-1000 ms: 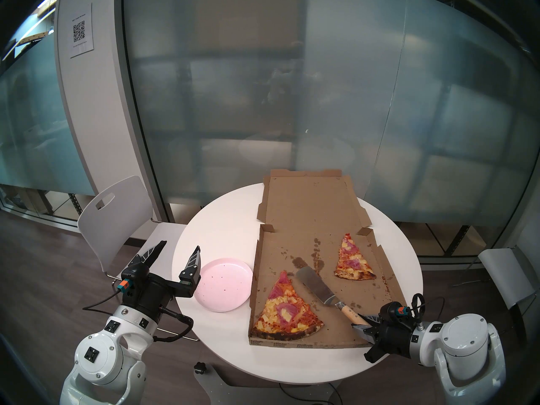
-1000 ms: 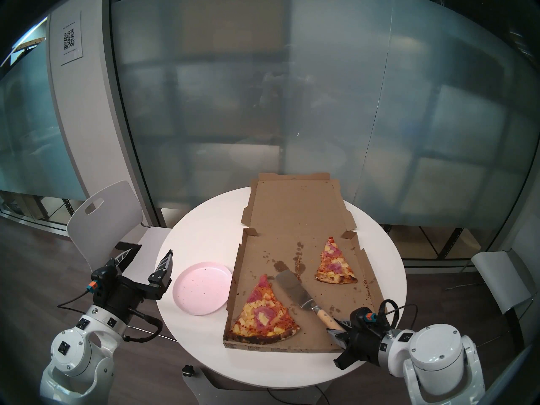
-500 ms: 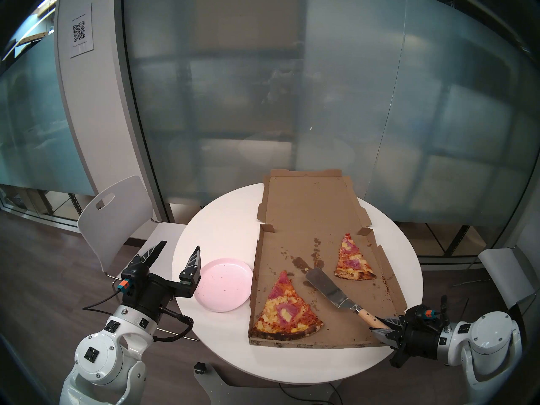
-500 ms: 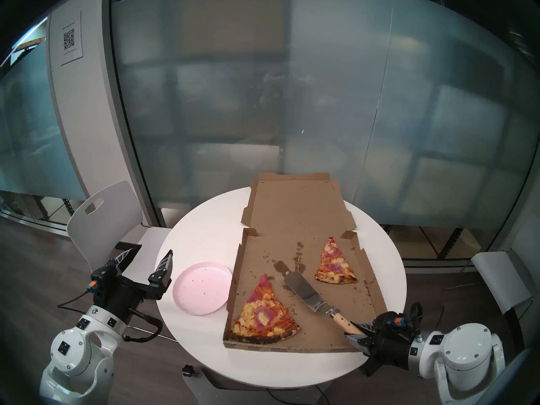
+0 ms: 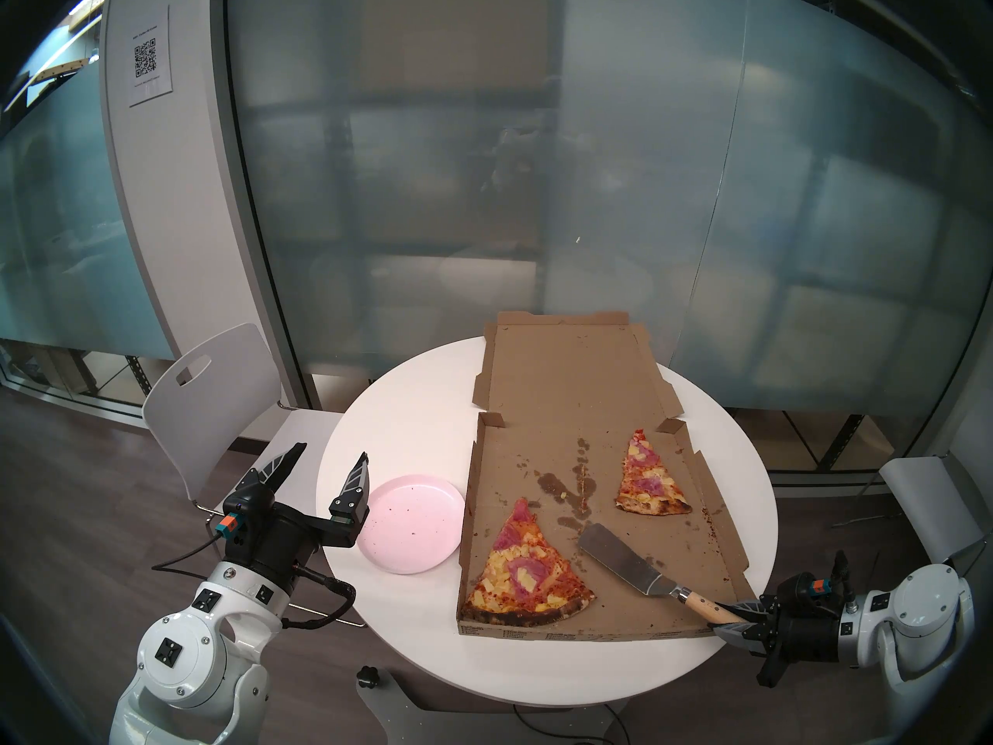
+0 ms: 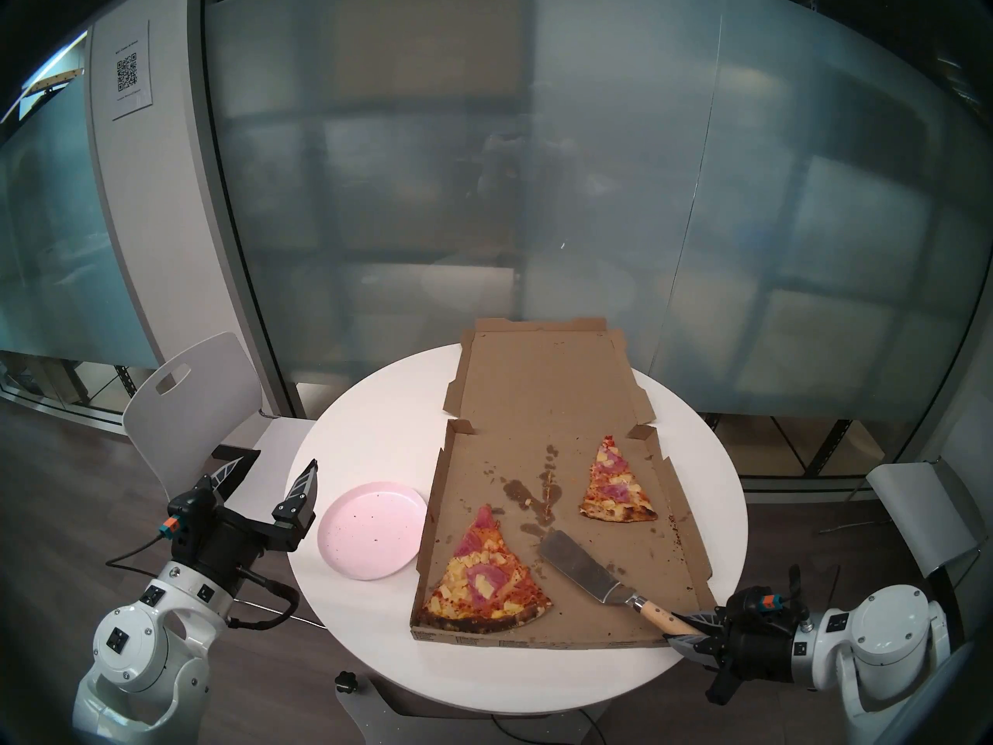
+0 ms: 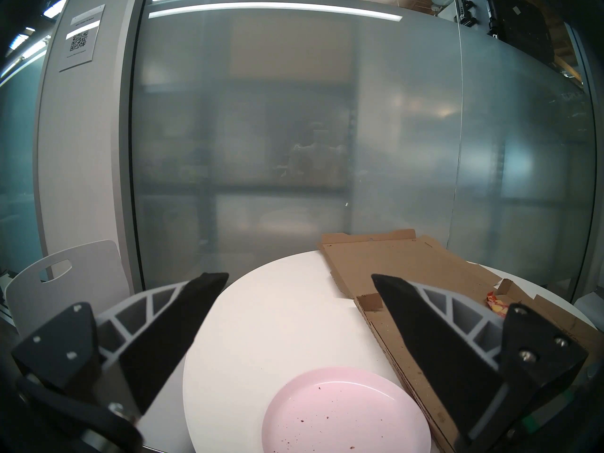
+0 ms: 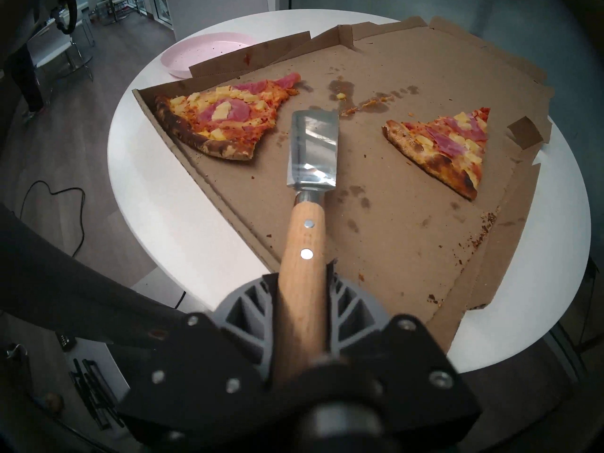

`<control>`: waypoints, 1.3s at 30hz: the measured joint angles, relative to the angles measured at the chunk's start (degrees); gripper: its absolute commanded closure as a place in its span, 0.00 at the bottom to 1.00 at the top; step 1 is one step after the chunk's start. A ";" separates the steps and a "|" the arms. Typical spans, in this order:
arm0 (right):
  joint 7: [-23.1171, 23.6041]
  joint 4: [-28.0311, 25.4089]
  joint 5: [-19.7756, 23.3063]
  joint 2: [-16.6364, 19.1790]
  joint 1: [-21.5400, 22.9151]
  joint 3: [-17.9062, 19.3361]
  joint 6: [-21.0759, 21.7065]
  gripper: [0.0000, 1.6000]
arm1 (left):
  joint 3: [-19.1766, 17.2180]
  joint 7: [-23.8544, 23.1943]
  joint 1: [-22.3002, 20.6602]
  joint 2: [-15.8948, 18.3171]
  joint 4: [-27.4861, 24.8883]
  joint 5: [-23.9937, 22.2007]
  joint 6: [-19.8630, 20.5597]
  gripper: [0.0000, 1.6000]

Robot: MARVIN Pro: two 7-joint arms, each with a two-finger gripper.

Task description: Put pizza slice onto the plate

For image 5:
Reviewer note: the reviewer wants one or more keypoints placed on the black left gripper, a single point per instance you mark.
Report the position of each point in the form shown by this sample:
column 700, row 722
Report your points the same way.
column 283, row 545

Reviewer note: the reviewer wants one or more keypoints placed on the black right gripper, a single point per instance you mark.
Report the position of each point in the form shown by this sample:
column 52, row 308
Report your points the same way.
column 807, row 631

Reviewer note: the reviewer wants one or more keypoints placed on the large ham pineapple pizza slice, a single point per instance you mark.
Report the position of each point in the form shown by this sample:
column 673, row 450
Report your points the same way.
column 520, row 573

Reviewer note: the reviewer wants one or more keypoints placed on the pink plastic plate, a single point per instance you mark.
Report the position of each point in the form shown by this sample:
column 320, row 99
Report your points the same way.
column 411, row 522

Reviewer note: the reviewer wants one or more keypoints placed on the small ham pineapple pizza slice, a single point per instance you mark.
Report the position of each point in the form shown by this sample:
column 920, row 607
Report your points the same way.
column 648, row 479

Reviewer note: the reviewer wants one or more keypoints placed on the open brown cardboard pizza box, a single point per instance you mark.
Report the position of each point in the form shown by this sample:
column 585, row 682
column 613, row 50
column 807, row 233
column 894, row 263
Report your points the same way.
column 574, row 394

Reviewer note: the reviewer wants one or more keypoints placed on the black star knob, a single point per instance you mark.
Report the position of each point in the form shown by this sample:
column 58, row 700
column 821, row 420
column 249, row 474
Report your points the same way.
column 367, row 678

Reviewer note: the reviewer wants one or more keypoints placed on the white plastic chair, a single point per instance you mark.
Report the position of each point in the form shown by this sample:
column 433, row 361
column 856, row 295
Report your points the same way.
column 931, row 503

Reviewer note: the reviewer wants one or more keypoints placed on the white QR code paper sign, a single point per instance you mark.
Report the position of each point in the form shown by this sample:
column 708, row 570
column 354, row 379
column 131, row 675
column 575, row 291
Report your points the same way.
column 147, row 84

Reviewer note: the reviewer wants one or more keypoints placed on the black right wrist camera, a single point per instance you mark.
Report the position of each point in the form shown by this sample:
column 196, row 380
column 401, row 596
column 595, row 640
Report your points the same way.
column 799, row 587

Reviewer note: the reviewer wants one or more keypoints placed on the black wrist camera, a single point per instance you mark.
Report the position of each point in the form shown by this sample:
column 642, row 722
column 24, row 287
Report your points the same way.
column 799, row 587
column 248, row 504

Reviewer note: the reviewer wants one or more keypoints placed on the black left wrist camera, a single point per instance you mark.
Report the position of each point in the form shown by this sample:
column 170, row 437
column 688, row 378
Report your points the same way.
column 248, row 504

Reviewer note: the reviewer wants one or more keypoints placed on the black metal shelf frame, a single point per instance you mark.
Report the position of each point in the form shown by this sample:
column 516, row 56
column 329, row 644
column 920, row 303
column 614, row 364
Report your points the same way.
column 845, row 443
column 140, row 375

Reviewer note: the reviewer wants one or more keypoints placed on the grey metal base plate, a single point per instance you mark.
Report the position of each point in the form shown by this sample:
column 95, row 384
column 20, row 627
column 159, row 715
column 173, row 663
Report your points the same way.
column 411, row 720

